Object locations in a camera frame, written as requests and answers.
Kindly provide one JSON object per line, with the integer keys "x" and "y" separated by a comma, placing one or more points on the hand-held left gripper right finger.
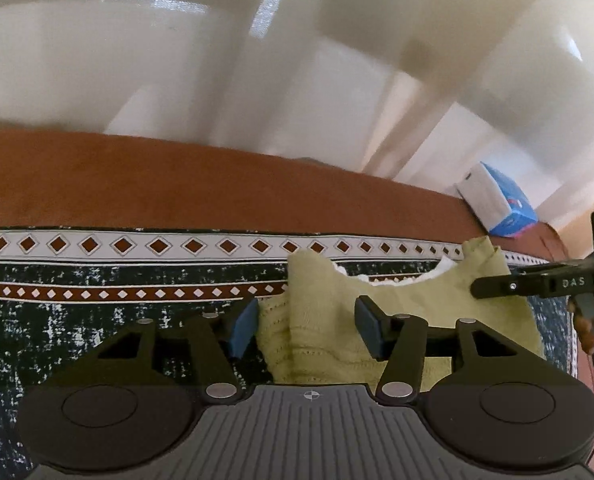
{"x": 367, "y": 327}

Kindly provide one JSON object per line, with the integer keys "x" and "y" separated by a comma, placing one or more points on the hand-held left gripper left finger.
{"x": 242, "y": 327}

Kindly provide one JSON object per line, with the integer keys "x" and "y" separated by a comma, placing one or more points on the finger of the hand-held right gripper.
{"x": 507, "y": 287}

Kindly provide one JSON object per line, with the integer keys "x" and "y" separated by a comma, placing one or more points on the green ribbed knit sweater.
{"x": 322, "y": 300}

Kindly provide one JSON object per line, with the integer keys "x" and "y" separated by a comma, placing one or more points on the person's right hand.
{"x": 586, "y": 335}

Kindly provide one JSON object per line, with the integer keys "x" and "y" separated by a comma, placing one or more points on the blue tissue pack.
{"x": 502, "y": 205}

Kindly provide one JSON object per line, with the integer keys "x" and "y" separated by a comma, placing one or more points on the dark diamond-border patterned rug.
{"x": 77, "y": 300}

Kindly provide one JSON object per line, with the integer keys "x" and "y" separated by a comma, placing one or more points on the sheer white curtain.
{"x": 177, "y": 60}

